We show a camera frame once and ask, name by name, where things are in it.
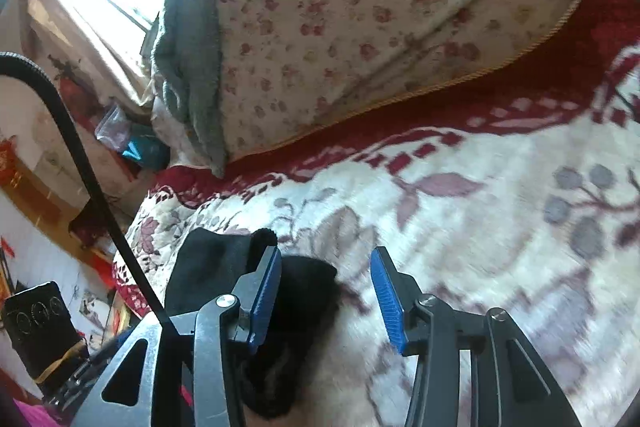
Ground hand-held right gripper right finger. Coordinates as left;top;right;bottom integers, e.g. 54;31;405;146
370;246;583;427

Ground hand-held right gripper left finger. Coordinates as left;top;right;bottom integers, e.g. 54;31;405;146
70;246;284;427

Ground black pants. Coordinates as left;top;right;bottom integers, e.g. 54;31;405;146
162;227;342;421

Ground red and white floral blanket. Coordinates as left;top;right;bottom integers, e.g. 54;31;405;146
112;0;640;427

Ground teal packet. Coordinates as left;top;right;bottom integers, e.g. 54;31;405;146
121;133;170;172

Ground clear plastic bag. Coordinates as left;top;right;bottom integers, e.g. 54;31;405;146
94;101;137;154

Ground black box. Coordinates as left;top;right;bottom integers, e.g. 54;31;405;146
2;281;92;399

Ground grey fleece blanket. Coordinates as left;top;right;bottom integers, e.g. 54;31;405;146
149;0;237;180

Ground pink cloth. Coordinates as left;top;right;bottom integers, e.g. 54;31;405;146
0;396;77;427

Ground cream floral quilt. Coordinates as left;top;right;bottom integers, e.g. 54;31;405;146
165;0;603;164

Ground beige curtain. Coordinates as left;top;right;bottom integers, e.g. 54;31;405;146
20;0;157;120

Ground black cable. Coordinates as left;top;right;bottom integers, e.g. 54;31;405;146
0;51;184;339

